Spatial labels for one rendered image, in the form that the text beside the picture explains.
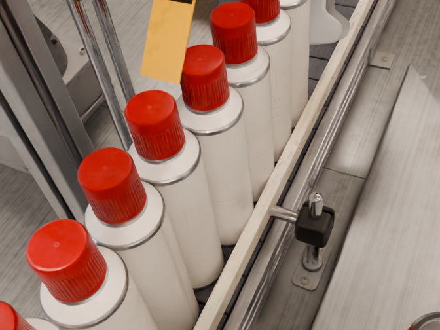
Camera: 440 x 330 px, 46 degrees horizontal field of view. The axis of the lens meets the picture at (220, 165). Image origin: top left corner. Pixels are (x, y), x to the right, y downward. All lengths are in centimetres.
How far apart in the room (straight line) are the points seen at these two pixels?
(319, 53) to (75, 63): 31
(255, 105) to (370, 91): 31
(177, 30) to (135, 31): 50
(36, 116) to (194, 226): 15
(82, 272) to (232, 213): 20
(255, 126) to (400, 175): 18
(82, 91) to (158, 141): 38
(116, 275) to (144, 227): 3
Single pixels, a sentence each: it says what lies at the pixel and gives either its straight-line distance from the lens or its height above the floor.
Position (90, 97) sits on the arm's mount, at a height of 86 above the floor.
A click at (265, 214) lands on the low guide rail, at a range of 47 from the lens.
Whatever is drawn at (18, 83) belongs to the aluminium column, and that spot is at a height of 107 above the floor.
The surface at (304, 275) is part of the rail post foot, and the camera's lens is 53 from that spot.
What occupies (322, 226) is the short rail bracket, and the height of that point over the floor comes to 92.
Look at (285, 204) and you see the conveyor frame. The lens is 52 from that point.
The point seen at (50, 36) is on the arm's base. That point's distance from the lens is 72.
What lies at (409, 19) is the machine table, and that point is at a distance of 83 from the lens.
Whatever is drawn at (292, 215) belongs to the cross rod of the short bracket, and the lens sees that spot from 47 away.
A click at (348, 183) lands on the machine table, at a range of 60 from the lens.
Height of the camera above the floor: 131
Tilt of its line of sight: 50 degrees down
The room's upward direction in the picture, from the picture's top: 10 degrees counter-clockwise
